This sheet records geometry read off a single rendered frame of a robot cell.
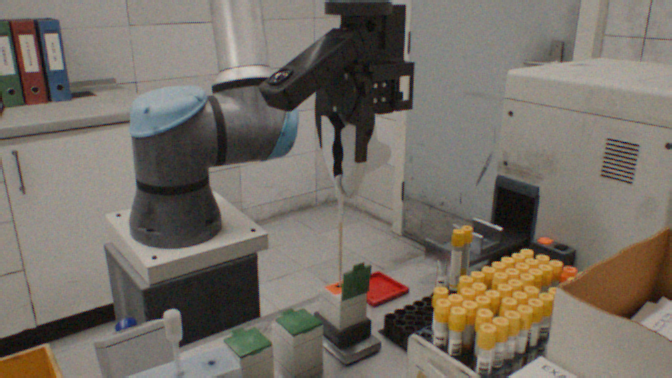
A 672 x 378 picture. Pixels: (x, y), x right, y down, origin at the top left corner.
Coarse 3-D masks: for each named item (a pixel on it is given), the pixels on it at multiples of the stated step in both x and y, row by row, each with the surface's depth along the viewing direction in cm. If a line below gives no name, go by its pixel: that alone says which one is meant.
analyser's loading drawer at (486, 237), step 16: (480, 224) 89; (496, 224) 95; (512, 224) 95; (432, 240) 84; (480, 240) 83; (496, 240) 87; (512, 240) 89; (528, 240) 91; (432, 256) 84; (448, 256) 82; (480, 256) 84; (448, 272) 82
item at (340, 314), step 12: (324, 288) 68; (336, 288) 68; (324, 300) 68; (336, 300) 66; (348, 300) 66; (360, 300) 67; (324, 312) 69; (336, 312) 66; (348, 312) 67; (360, 312) 68; (336, 324) 67; (348, 324) 67
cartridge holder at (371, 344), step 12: (324, 324) 69; (360, 324) 68; (324, 336) 69; (336, 336) 67; (348, 336) 67; (360, 336) 68; (372, 336) 69; (336, 348) 67; (348, 348) 67; (360, 348) 67; (372, 348) 68; (348, 360) 66
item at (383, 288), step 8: (376, 272) 86; (376, 280) 85; (384, 280) 85; (392, 280) 84; (376, 288) 83; (384, 288) 82; (392, 288) 83; (400, 288) 82; (408, 288) 81; (368, 296) 80; (376, 296) 80; (384, 296) 80; (392, 296) 80; (376, 304) 78
